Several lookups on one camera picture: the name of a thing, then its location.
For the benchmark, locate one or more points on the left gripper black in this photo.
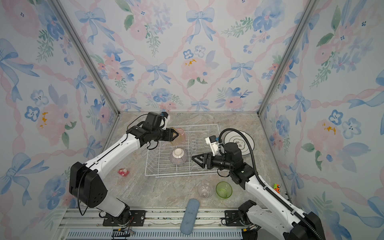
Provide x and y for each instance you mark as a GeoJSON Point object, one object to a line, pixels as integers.
{"type": "Point", "coordinates": [170, 134]}

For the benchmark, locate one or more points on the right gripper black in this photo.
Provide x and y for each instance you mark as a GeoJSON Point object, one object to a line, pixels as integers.
{"type": "Point", "coordinates": [207, 160]}

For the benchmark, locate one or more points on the pink translucent cup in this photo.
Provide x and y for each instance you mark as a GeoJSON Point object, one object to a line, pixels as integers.
{"type": "Point", "coordinates": [181, 139]}

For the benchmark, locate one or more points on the ribbed ceramic bowl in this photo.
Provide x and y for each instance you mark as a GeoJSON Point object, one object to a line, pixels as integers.
{"type": "Point", "coordinates": [178, 156]}

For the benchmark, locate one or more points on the clear glass cup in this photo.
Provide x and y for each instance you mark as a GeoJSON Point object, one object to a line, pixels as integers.
{"type": "Point", "coordinates": [205, 190]}

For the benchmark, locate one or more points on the green translucent cup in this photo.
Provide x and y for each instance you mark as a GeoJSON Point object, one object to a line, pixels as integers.
{"type": "Point", "coordinates": [224, 190]}

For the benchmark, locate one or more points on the white plate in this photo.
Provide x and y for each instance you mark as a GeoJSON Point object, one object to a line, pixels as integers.
{"type": "Point", "coordinates": [233, 137]}

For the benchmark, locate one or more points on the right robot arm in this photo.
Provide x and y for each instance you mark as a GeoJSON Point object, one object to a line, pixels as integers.
{"type": "Point", "coordinates": [270, 204]}

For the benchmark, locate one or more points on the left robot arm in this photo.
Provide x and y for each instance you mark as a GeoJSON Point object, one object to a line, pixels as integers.
{"type": "Point", "coordinates": [87, 180]}

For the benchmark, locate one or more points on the red small toy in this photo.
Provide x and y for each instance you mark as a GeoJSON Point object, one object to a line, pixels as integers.
{"type": "Point", "coordinates": [123, 172]}

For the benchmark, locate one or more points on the orange green small toy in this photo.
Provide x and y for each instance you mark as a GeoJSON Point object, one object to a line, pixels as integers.
{"type": "Point", "coordinates": [277, 188]}

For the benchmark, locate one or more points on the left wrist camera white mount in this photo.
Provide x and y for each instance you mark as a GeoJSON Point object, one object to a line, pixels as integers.
{"type": "Point", "coordinates": [164, 120]}

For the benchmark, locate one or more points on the white wire dish rack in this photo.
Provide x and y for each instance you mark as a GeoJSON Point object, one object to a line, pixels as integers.
{"type": "Point", "coordinates": [159, 163]}

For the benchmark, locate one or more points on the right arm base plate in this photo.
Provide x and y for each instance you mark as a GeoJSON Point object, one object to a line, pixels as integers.
{"type": "Point", "coordinates": [235, 218]}

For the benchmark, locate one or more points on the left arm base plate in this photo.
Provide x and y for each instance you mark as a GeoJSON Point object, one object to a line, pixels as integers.
{"type": "Point", "coordinates": [132, 218]}

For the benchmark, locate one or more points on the aluminium front rail frame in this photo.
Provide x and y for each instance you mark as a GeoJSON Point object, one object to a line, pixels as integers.
{"type": "Point", "coordinates": [163, 224]}

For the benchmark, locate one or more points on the aluminium corner post left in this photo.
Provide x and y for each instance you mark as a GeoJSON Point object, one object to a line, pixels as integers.
{"type": "Point", "coordinates": [81, 49]}

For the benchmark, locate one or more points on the aluminium corner post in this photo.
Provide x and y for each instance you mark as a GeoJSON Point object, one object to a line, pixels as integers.
{"type": "Point", "coordinates": [304, 20]}
{"type": "Point", "coordinates": [81, 49]}

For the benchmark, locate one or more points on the aluminium corner post right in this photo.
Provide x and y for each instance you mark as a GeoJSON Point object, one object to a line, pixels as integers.
{"type": "Point", "coordinates": [304, 20]}

